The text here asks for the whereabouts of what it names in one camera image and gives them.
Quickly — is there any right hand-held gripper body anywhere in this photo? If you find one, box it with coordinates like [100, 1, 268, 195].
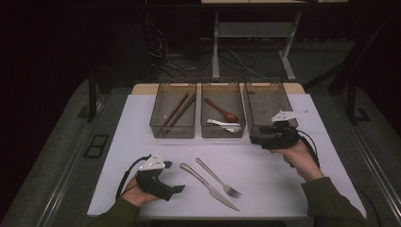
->
[270, 109, 309, 150]

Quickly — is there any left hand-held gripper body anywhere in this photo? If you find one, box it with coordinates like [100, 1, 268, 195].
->
[135, 151, 174, 202]

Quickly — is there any grey bin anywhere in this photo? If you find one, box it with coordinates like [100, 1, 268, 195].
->
[243, 79, 299, 146]
[149, 80, 198, 140]
[200, 80, 247, 139]

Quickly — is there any brown wooden spoon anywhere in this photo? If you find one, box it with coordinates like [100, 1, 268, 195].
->
[203, 96, 240, 124]

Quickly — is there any white ceramic spoon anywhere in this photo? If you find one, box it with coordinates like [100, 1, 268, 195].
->
[206, 118, 243, 133]

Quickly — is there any brown wooden chopstick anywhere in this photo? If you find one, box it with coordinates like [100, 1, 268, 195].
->
[161, 92, 190, 127]
[166, 93, 197, 128]

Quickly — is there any person's left hand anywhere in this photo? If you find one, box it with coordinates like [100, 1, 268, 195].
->
[121, 176, 159, 207]

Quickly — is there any person's right hand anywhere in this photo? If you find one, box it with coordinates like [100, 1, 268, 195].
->
[270, 140, 324, 183]

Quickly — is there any steel table knife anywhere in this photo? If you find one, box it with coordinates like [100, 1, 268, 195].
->
[179, 163, 240, 212]

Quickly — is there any steel fork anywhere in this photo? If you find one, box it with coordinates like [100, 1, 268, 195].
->
[196, 157, 242, 200]

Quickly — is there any white table mat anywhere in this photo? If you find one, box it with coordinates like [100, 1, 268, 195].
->
[87, 93, 368, 220]

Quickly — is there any black metal stand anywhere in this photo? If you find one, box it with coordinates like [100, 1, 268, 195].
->
[327, 12, 373, 126]
[77, 70, 105, 124]

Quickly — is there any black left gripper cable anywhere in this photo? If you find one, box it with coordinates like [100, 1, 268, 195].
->
[114, 153, 153, 201]

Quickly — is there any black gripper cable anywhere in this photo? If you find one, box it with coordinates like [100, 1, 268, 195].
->
[296, 129, 321, 168]
[114, 153, 153, 201]

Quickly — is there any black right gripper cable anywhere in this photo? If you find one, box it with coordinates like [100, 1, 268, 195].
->
[296, 129, 321, 168]

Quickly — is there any white floor cable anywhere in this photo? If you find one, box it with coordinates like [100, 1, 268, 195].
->
[226, 48, 266, 79]

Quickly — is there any grey metal floor rail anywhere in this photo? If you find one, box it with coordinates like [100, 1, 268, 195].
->
[349, 122, 401, 218]
[37, 103, 105, 227]

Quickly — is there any white metal desk frame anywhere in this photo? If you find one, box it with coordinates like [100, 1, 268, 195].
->
[201, 0, 349, 82]

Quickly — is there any tangle of black floor cables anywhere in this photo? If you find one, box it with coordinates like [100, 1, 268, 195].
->
[145, 12, 269, 79]

